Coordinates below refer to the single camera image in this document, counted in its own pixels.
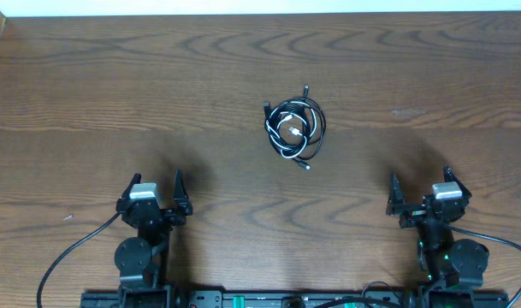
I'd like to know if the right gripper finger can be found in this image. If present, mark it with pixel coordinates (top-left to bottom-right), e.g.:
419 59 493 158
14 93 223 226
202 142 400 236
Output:
386 174 405 215
443 165 471 199

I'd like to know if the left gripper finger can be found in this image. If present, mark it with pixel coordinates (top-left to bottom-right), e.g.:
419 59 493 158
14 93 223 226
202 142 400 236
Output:
172 169 190 210
121 173 141 198

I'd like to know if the white USB cable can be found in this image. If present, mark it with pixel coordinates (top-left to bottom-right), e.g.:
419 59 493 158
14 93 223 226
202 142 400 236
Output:
264 100 319 159

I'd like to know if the long black USB cable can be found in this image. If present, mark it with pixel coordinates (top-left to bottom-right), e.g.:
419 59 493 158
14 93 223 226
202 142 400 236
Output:
264 85 327 171

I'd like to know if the short black USB cable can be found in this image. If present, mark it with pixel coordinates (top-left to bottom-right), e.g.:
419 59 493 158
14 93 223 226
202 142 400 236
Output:
263 98 312 155

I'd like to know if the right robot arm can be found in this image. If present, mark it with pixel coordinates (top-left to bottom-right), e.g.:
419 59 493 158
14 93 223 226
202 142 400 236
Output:
386 166 489 307

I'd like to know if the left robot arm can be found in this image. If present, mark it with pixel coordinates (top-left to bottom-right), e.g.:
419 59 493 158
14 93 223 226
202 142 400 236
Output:
115 170 193 307

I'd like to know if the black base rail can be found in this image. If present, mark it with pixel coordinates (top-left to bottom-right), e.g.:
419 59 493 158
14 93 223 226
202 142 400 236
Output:
80 289 510 308

